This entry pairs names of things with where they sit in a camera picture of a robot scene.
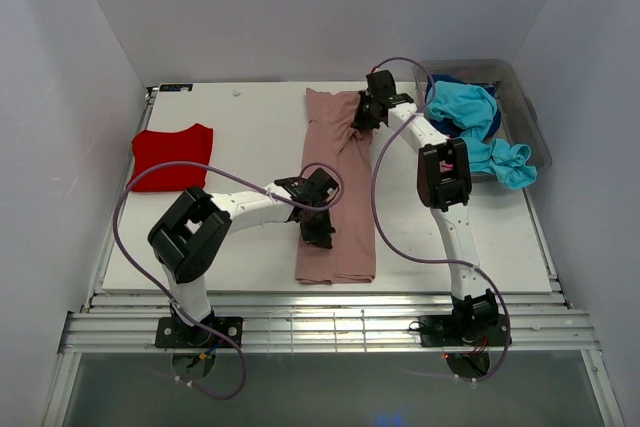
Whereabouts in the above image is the dusty pink t-shirt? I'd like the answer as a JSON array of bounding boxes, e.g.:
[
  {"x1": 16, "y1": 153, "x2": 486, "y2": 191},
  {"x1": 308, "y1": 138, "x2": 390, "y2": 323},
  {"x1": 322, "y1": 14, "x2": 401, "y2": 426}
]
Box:
[{"x1": 295, "y1": 88, "x2": 376, "y2": 284}]

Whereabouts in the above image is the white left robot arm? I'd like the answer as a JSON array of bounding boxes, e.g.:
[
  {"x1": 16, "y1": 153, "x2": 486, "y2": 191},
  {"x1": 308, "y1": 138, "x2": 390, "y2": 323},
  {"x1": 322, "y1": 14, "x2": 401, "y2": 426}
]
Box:
[{"x1": 147, "y1": 167, "x2": 340, "y2": 347}]

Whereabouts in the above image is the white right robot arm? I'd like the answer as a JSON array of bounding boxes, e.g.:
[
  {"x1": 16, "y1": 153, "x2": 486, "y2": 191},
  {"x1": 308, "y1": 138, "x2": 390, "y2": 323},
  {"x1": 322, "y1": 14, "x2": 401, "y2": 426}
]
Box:
[{"x1": 353, "y1": 70, "x2": 507, "y2": 350}]

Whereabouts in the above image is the light pink t-shirt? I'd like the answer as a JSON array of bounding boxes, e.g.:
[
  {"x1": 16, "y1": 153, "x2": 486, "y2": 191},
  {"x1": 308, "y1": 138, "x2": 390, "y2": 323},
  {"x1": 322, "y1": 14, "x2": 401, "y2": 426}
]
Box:
[{"x1": 439, "y1": 161, "x2": 454, "y2": 172}]

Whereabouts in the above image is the turquoise t-shirt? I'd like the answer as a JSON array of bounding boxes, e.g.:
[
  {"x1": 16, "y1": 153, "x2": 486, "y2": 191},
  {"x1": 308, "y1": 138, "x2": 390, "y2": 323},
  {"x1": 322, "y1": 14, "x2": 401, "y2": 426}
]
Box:
[{"x1": 425, "y1": 80, "x2": 537, "y2": 190}]

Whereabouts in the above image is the clear plastic bin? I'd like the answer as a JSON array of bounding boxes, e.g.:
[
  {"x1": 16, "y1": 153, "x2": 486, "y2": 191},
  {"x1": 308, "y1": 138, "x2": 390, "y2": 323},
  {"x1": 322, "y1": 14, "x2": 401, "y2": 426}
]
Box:
[{"x1": 422, "y1": 59, "x2": 552, "y2": 174}]

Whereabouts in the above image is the folded red t-shirt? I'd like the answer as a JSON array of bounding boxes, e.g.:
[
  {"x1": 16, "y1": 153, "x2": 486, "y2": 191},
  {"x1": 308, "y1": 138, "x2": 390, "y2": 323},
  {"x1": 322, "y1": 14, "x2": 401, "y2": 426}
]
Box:
[{"x1": 129, "y1": 123, "x2": 214, "y2": 193}]

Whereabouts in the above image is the blue label sticker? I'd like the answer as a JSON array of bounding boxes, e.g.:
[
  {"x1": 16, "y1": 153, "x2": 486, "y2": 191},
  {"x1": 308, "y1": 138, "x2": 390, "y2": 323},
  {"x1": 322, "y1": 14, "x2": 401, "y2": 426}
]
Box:
[{"x1": 158, "y1": 83, "x2": 193, "y2": 92}]

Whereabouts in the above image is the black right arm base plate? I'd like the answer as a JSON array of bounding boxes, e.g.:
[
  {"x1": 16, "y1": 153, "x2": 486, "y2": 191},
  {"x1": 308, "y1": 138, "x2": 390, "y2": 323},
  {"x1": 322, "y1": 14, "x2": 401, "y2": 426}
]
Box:
[{"x1": 408, "y1": 314, "x2": 512, "y2": 348}]

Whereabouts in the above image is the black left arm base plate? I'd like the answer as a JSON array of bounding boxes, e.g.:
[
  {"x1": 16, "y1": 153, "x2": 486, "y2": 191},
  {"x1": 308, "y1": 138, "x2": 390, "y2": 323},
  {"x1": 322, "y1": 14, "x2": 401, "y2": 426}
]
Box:
[{"x1": 154, "y1": 315, "x2": 244, "y2": 350}]

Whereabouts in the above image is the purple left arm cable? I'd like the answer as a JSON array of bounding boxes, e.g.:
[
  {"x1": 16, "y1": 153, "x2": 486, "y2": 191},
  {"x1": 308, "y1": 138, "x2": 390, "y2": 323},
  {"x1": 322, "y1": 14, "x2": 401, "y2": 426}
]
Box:
[{"x1": 111, "y1": 161, "x2": 345, "y2": 401}]

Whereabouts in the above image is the aluminium extrusion frame rail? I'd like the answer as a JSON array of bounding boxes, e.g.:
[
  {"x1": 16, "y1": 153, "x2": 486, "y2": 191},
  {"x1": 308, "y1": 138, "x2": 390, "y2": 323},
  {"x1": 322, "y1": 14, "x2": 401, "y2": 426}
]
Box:
[{"x1": 59, "y1": 292, "x2": 600, "y2": 354}]

